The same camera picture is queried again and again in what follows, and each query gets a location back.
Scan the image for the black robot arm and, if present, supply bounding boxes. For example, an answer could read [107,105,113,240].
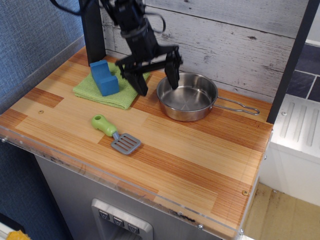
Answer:
[101,0,183,96]

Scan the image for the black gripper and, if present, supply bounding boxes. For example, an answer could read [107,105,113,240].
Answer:
[115,28,183,96]

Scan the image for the black right post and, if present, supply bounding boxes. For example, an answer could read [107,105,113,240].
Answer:
[266,0,320,124]

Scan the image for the yellow object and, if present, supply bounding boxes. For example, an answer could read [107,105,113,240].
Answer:
[6,230,31,240]

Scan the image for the blue wooden block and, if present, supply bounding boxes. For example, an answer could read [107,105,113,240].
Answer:
[89,60,120,97]

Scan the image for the stainless steel pan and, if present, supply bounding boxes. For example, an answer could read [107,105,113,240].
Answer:
[156,72,260,122]

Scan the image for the silver dispenser panel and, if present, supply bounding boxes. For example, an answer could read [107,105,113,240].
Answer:
[91,198,154,240]

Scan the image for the white ridged appliance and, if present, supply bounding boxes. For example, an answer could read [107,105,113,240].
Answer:
[259,94,320,205]

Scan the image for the green folded cloth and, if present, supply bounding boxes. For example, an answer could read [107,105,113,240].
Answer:
[73,60,138,110]

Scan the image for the green handled grey spatula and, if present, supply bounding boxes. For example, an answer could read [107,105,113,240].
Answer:
[91,114,141,155]

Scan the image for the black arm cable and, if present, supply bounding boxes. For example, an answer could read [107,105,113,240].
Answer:
[48,0,167,34]

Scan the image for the clear acrylic edge guard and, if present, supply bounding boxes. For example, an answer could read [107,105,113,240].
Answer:
[0,123,263,240]

